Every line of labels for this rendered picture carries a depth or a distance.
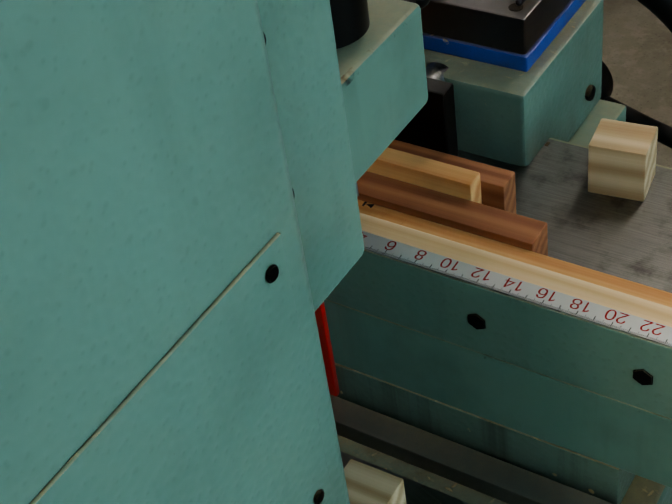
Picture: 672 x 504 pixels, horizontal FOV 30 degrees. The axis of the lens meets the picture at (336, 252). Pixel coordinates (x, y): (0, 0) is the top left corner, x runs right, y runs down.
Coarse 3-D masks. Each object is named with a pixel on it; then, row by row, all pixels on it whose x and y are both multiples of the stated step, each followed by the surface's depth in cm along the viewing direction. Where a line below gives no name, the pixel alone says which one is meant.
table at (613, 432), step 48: (576, 144) 88; (528, 192) 84; (576, 192) 84; (576, 240) 80; (624, 240) 80; (336, 336) 81; (384, 336) 78; (432, 336) 76; (432, 384) 79; (480, 384) 76; (528, 384) 73; (528, 432) 76; (576, 432) 74; (624, 432) 71
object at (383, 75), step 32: (384, 0) 73; (384, 32) 70; (416, 32) 72; (352, 64) 68; (384, 64) 70; (416, 64) 74; (352, 96) 68; (384, 96) 71; (416, 96) 75; (352, 128) 69; (384, 128) 72; (352, 160) 70
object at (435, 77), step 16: (432, 64) 86; (432, 80) 79; (432, 96) 78; (448, 96) 78; (432, 112) 79; (448, 112) 79; (416, 128) 81; (432, 128) 80; (448, 128) 80; (416, 144) 82; (432, 144) 81; (448, 144) 80
